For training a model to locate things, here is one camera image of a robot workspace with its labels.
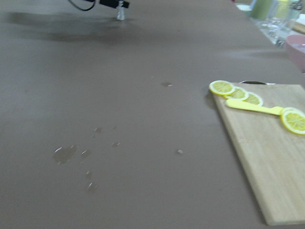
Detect bamboo cutting board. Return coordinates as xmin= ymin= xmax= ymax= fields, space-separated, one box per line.
xmin=213 ymin=95 xmax=305 ymax=225

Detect green plastic cup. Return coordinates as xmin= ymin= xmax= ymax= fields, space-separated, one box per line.
xmin=249 ymin=0 xmax=273 ymax=21

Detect yellow plastic spoon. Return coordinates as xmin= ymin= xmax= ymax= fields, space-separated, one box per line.
xmin=225 ymin=99 xmax=284 ymax=115

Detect lemon slice on spoon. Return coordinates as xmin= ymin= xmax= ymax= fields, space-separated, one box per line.
xmin=280 ymin=107 xmax=305 ymax=135

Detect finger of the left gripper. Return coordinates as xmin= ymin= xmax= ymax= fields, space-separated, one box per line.
xmin=99 ymin=0 xmax=130 ymax=9

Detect pink bowl with ice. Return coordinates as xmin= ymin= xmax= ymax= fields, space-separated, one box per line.
xmin=285 ymin=34 xmax=305 ymax=74

